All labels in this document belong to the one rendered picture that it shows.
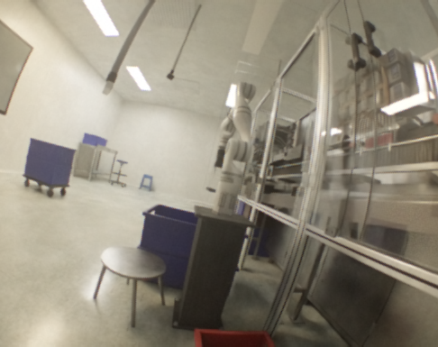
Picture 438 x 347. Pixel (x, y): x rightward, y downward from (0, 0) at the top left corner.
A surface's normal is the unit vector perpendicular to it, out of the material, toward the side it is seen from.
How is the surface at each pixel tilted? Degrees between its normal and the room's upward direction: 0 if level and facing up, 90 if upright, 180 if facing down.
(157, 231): 90
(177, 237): 90
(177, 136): 90
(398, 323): 90
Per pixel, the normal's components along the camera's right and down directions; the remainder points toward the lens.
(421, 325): -0.97, -0.23
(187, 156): 0.07, -0.04
